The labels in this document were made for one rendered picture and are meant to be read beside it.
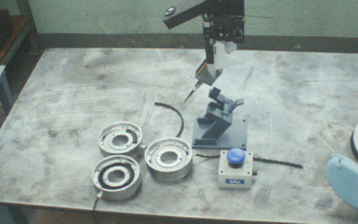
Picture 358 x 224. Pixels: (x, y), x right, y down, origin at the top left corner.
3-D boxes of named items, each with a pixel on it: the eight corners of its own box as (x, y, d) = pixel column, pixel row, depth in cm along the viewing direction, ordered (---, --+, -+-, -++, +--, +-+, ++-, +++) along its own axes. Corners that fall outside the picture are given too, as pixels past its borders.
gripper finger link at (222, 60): (235, 84, 106) (235, 45, 101) (207, 84, 107) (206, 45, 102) (236, 76, 109) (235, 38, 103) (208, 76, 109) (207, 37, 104)
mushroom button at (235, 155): (225, 175, 109) (225, 159, 106) (227, 162, 112) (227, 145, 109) (244, 176, 108) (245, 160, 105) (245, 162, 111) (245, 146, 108)
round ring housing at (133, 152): (93, 161, 119) (90, 149, 116) (110, 130, 126) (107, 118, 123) (135, 168, 116) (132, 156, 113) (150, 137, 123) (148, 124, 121)
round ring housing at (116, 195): (117, 160, 118) (114, 148, 116) (151, 180, 113) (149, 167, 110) (85, 189, 112) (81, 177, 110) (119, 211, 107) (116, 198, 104)
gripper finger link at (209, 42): (213, 67, 103) (212, 28, 98) (206, 67, 103) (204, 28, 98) (215, 56, 107) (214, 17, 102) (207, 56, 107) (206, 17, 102)
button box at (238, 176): (218, 188, 110) (218, 173, 107) (221, 164, 115) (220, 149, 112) (256, 190, 108) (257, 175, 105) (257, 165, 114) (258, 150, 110)
